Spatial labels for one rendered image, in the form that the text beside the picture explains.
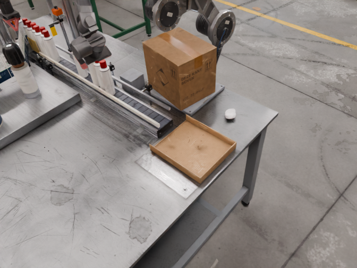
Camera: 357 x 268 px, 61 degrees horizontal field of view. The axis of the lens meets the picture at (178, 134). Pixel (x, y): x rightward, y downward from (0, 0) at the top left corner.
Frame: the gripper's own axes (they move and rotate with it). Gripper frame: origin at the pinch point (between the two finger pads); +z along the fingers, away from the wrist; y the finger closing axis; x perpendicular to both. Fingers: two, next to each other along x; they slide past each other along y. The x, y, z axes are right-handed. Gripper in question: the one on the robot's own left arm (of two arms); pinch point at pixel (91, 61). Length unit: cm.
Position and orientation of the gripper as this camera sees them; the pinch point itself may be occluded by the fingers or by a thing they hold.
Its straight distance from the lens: 142.2
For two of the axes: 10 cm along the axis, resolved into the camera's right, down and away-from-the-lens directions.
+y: -7.2, 5.3, -4.5
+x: 5.8, 8.1, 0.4
